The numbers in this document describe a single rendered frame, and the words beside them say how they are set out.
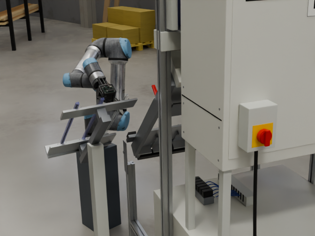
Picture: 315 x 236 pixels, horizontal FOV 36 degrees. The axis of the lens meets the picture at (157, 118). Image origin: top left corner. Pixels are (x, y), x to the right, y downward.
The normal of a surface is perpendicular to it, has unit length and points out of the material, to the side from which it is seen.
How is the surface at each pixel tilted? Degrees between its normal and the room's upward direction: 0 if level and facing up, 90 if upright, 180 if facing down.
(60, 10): 90
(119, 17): 90
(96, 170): 90
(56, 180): 0
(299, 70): 90
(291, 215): 0
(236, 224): 0
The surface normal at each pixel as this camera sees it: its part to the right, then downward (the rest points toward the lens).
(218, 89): -0.94, 0.14
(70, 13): -0.74, 0.24
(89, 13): 0.67, 0.23
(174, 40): 0.36, 0.30
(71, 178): -0.03, -0.94
